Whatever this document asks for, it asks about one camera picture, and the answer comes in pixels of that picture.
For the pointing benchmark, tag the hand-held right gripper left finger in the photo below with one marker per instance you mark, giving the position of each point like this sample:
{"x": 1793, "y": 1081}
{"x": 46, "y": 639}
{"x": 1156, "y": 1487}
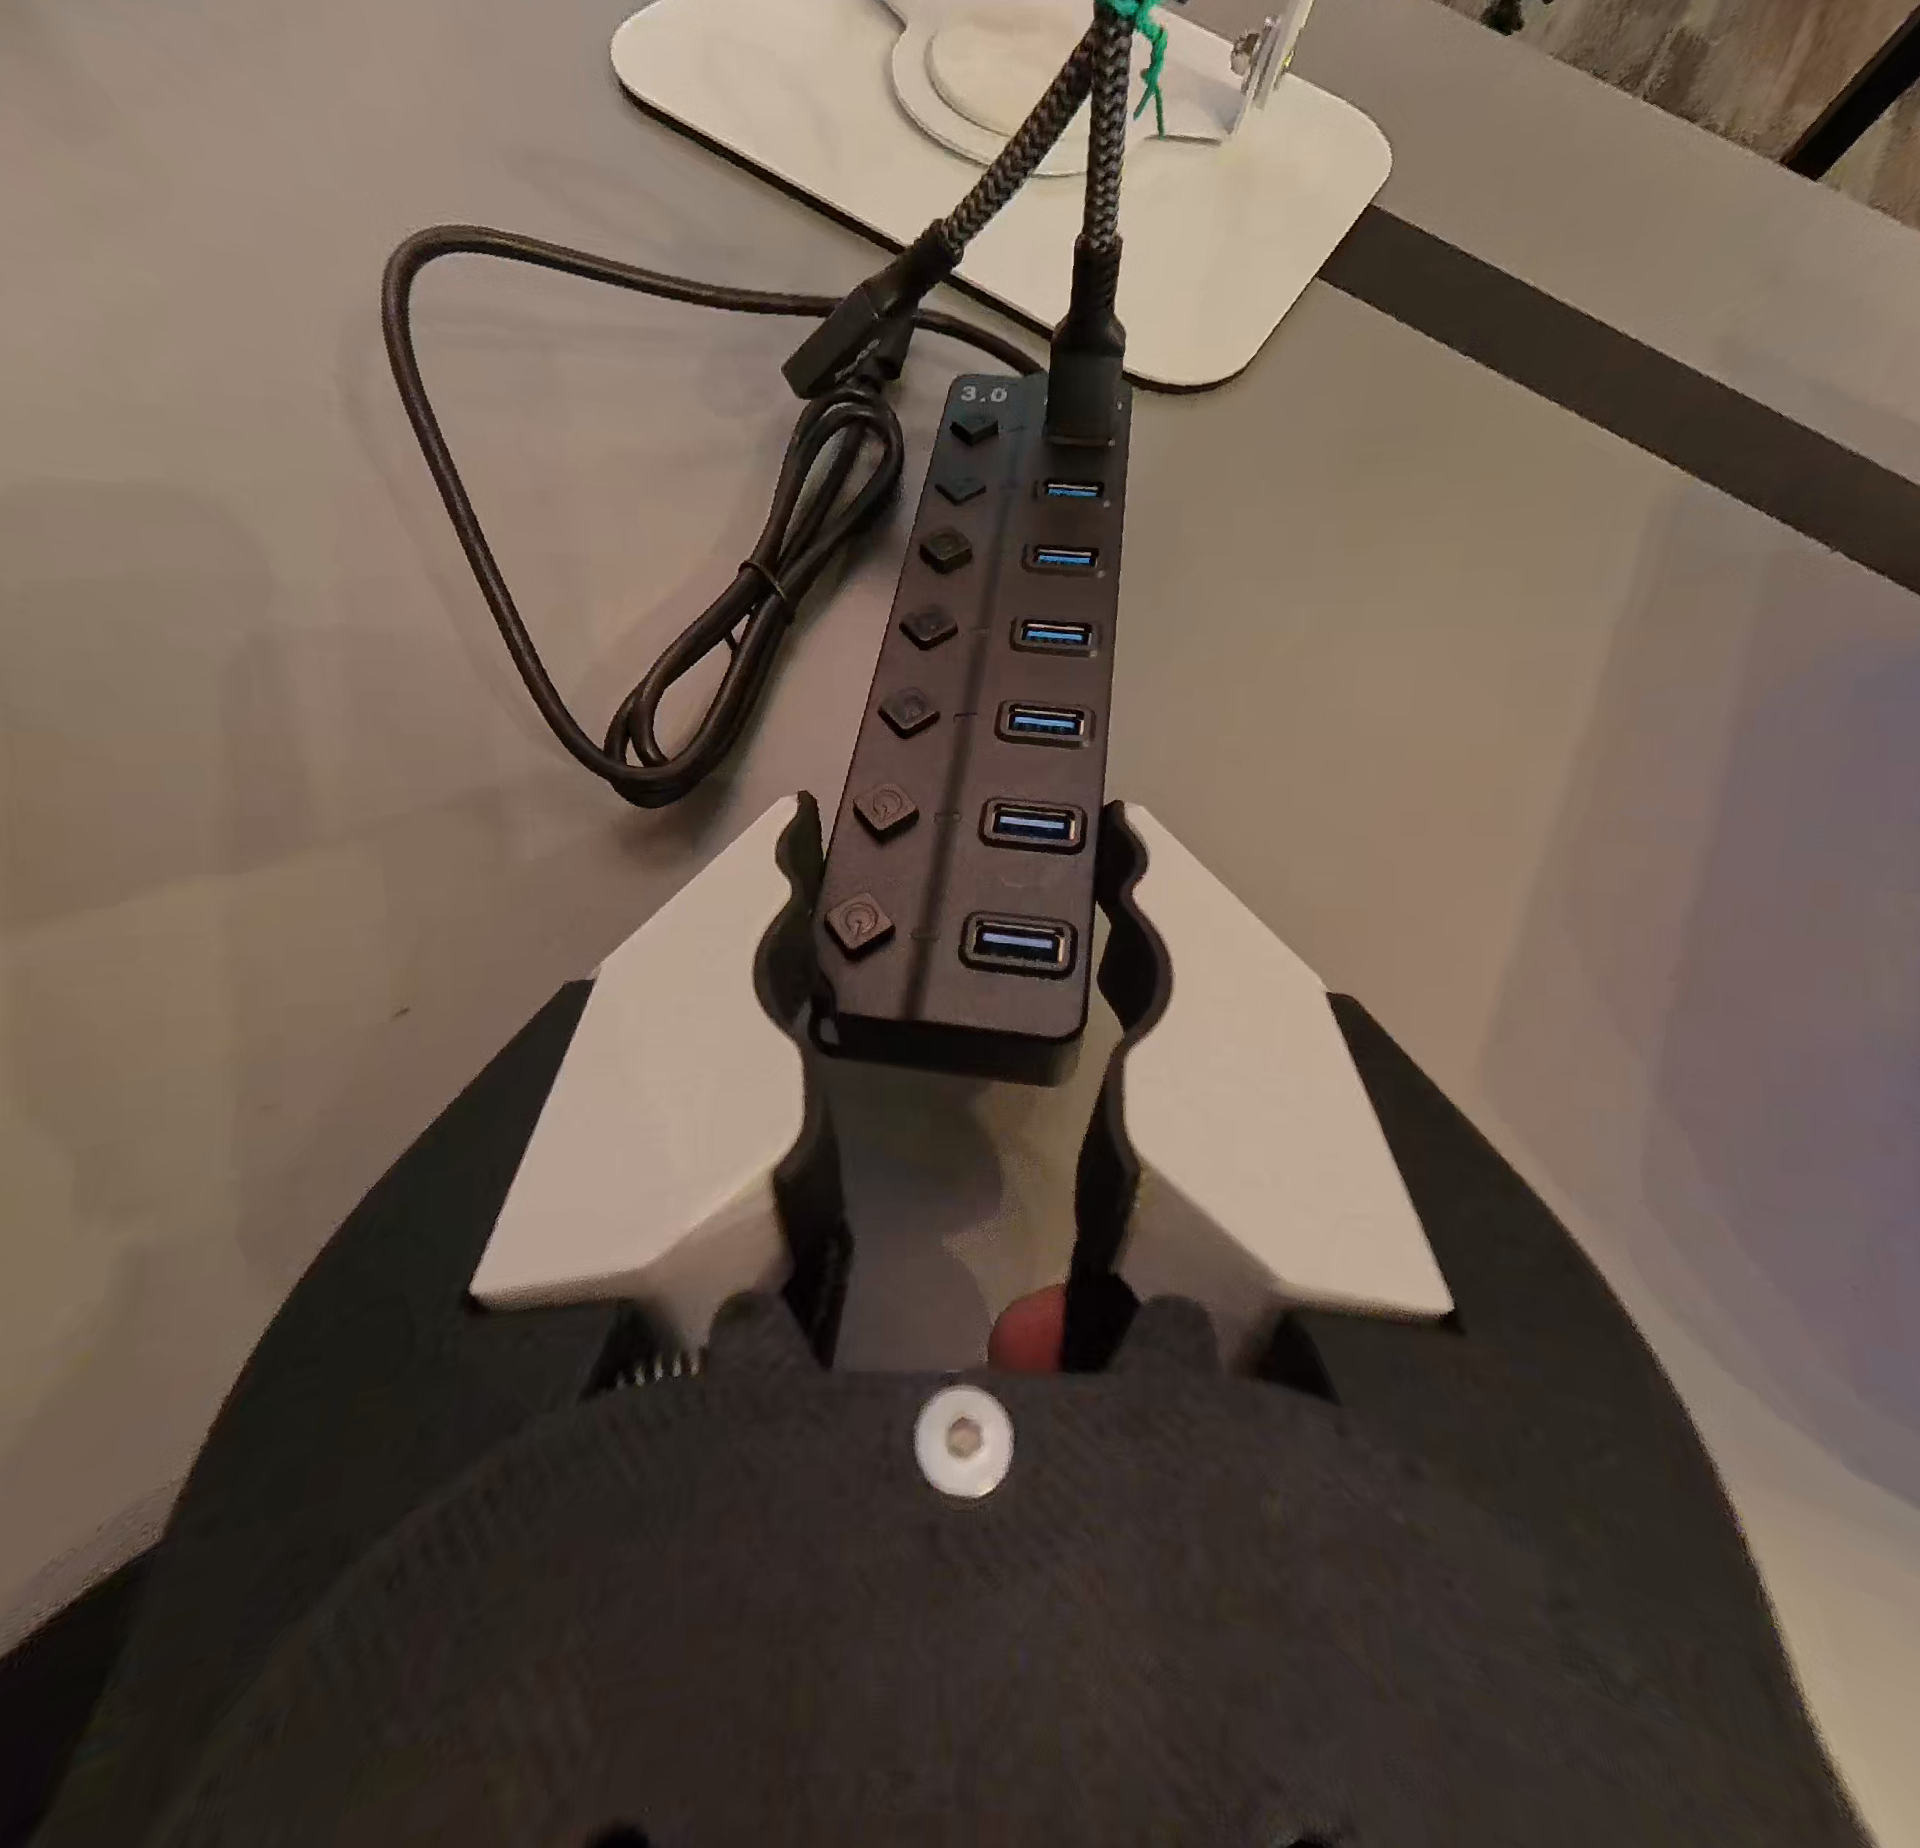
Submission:
{"x": 661, "y": 1129}

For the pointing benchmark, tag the black seven-port USB hub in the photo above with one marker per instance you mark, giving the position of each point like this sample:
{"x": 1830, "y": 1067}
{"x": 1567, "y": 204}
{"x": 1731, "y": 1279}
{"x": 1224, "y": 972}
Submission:
{"x": 481, "y": 529}

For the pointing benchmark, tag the green twist tie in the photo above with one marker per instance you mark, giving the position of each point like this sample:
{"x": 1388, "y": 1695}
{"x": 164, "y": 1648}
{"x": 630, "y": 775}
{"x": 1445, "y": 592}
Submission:
{"x": 1130, "y": 50}

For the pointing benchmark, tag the white document stand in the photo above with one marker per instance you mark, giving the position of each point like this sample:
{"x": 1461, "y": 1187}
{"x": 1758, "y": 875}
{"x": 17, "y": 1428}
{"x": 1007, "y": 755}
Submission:
{"x": 780, "y": 81}

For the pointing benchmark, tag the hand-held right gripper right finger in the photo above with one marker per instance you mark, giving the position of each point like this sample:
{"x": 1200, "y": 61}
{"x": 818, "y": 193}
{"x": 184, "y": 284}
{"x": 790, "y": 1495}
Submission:
{"x": 1276, "y": 1129}

